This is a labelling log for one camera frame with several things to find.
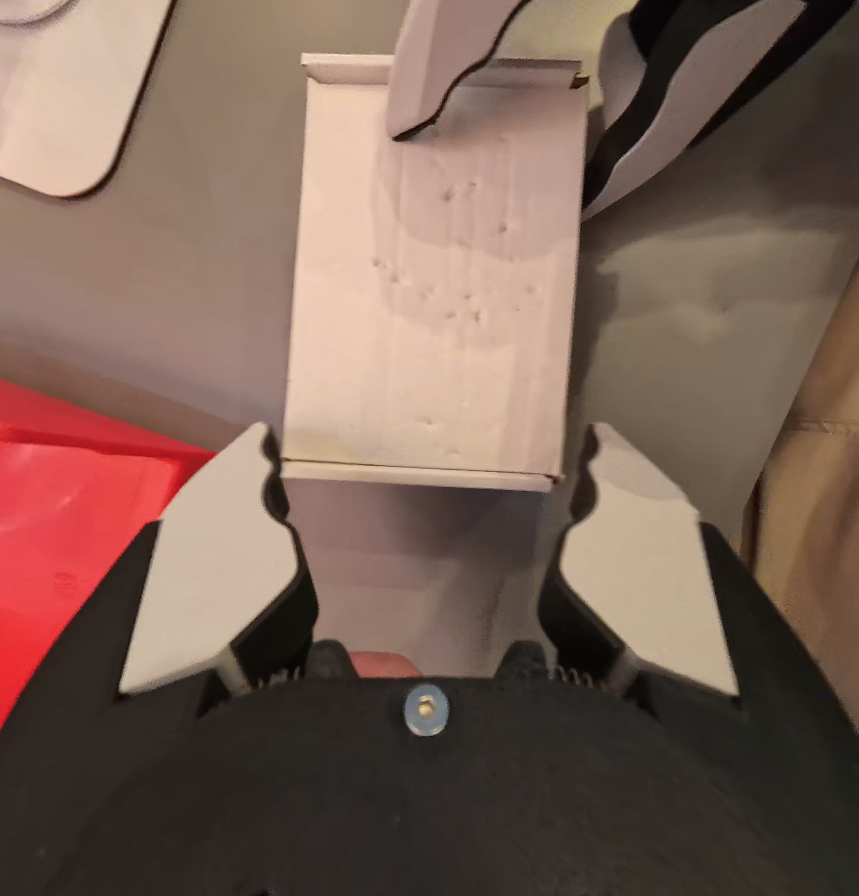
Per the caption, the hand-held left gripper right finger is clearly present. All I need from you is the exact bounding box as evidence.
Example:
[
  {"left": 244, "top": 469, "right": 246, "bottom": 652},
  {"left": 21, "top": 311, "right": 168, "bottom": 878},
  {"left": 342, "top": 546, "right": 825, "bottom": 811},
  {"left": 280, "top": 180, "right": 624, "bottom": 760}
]
[{"left": 536, "top": 421, "right": 741, "bottom": 697}]

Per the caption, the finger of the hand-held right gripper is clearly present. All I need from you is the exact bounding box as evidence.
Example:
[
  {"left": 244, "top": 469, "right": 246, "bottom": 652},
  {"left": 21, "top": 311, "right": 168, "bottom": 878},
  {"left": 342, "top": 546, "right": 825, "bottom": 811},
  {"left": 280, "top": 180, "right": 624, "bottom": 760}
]
[
  {"left": 386, "top": 0, "right": 527, "bottom": 142},
  {"left": 582, "top": 0, "right": 858, "bottom": 221}
]

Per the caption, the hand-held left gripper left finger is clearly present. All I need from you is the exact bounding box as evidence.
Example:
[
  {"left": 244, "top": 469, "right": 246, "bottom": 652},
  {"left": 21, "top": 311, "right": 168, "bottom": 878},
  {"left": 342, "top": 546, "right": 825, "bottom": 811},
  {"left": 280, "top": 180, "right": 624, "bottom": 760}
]
[{"left": 118, "top": 421, "right": 318, "bottom": 697}]

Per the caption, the white cardboard box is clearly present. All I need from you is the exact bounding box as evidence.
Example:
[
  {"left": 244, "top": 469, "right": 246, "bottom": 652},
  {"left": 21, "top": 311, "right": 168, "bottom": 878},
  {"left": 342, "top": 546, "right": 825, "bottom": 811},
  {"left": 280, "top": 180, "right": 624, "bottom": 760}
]
[{"left": 281, "top": 52, "right": 590, "bottom": 494}]

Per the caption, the red plastic bin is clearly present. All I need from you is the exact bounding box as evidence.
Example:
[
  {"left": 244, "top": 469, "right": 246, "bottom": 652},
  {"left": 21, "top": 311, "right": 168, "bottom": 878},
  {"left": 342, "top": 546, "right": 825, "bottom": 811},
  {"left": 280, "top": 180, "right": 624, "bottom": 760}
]
[{"left": 0, "top": 371, "right": 217, "bottom": 753}]

